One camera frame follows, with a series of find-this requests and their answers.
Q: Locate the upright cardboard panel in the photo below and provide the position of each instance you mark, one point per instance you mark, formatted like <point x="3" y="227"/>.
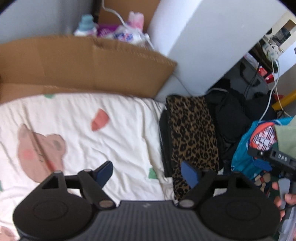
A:
<point x="108" y="17"/>

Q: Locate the pale green cloth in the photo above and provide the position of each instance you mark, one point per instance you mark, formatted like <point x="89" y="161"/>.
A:
<point x="286" y="139"/>

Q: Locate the white power adapter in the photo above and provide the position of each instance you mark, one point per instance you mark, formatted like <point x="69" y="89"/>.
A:
<point x="269" y="49"/>

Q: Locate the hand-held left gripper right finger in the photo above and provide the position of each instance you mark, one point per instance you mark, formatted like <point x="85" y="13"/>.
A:
<point x="190" y="173"/>

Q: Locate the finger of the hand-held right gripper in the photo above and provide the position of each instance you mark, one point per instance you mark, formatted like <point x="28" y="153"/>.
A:
<point x="261" y="165"/>

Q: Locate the person's right hand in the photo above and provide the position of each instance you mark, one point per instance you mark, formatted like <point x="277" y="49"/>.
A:
<point x="291" y="199"/>

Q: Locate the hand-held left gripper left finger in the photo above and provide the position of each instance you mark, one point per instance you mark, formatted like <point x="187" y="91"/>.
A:
<point x="104" y="172"/>

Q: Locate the pink detergent refill pouch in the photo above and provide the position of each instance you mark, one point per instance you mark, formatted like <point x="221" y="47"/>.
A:
<point x="115" y="12"/>

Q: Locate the black bag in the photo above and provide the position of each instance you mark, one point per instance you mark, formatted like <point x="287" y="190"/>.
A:
<point x="231" y="115"/>

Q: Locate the yellow bar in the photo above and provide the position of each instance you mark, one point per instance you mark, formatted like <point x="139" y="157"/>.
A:
<point x="285" y="102"/>

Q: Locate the red box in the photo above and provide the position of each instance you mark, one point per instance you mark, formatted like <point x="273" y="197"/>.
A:
<point x="266" y="75"/>

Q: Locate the leopard print skirt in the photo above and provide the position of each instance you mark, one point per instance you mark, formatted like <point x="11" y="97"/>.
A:
<point x="192" y="134"/>

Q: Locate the white teal-capped detergent bottle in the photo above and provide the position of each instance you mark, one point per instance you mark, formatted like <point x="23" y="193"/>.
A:
<point x="85" y="27"/>

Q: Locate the pink refill packet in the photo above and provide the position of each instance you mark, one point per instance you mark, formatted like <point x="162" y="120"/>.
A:
<point x="136" y="19"/>

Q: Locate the brown cardboard sheet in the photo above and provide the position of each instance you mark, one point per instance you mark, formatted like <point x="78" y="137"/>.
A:
<point x="92" y="64"/>

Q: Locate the colourful teal bag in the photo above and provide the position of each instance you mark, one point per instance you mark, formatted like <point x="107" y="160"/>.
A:
<point x="242" y="157"/>

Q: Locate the printed cream bed sheet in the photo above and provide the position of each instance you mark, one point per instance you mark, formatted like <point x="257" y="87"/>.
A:
<point x="127" y="139"/>

